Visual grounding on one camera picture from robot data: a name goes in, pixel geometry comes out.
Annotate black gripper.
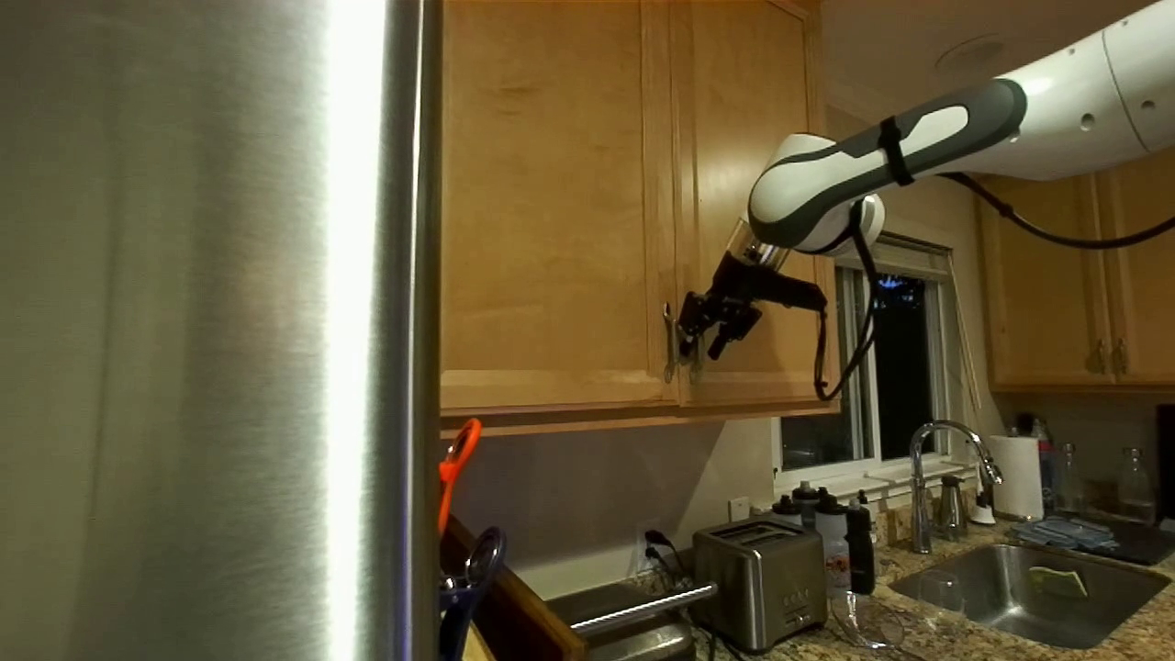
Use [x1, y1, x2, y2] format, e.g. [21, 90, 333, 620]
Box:
[677, 252, 825, 360]

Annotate metal door handle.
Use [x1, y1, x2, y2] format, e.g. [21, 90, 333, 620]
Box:
[661, 306, 678, 374]

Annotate wooden cupboard door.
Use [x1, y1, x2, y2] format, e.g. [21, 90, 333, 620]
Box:
[442, 0, 671, 416]
[682, 0, 823, 411]

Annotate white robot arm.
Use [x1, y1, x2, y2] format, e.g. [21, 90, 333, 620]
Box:
[677, 0, 1175, 355]

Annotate kitchen window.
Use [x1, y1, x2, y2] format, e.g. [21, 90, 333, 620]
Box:
[782, 240, 960, 469]

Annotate white water bottle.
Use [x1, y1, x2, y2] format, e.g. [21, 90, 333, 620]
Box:
[816, 494, 853, 591]

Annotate metal kitchen faucet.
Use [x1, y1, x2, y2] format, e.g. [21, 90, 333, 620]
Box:
[908, 416, 1010, 553]

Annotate stainless steel toaster oven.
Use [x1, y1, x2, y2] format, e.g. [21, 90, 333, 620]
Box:
[550, 585, 717, 661]

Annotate paper towel roll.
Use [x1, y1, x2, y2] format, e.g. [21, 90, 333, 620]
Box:
[987, 435, 1042, 521]

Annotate wooden cutting boards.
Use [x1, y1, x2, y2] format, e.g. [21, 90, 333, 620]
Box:
[442, 516, 589, 661]

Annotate stainless steel sink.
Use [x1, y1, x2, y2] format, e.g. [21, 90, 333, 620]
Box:
[892, 543, 1168, 651]

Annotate dish soap bottle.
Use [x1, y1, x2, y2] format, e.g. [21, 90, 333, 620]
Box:
[1115, 448, 1155, 524]

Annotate stainless steel refrigerator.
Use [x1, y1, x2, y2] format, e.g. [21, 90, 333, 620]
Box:
[0, 0, 442, 661]

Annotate wall power outlet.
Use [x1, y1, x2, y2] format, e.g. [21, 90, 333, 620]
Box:
[727, 494, 750, 521]

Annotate wooden upper cupboard frame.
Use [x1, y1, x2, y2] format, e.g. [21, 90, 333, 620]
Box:
[442, 0, 842, 432]

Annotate right wall wooden cabinets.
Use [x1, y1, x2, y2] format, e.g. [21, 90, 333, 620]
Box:
[976, 150, 1175, 391]

